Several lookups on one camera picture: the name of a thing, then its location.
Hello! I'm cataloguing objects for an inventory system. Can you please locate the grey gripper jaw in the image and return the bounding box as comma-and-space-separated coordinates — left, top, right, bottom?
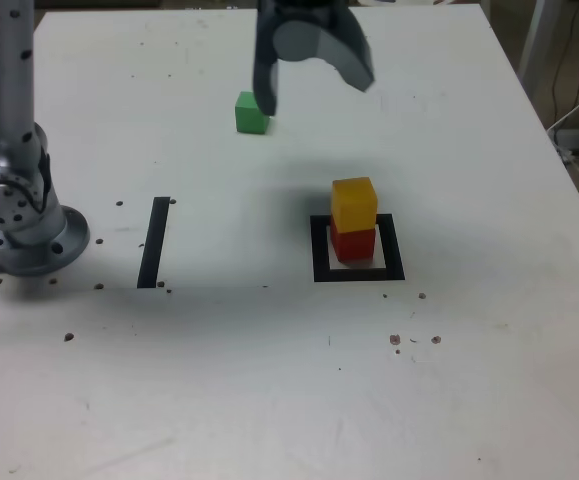
273, 0, 376, 94
252, 0, 282, 117

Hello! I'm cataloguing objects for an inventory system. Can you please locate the green cube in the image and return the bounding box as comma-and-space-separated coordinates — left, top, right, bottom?
234, 91, 272, 135

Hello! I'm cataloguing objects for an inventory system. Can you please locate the yellow cube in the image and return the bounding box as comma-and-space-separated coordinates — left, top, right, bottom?
331, 176, 379, 234

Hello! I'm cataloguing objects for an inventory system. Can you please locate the red cube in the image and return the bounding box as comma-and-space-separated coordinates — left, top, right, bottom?
329, 219, 377, 265

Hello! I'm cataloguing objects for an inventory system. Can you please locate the black tape square outline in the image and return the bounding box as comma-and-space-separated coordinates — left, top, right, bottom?
309, 213, 406, 284

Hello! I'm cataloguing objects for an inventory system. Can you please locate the black tape strip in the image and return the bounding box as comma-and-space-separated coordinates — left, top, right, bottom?
136, 196, 171, 290

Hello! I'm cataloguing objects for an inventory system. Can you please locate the white frame leg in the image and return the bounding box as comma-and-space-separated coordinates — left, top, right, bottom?
516, 0, 550, 91

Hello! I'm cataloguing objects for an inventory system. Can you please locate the thin black cable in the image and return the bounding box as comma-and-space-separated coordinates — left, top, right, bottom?
550, 0, 579, 126

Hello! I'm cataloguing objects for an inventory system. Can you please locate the white cable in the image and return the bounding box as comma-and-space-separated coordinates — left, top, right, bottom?
546, 72, 579, 187

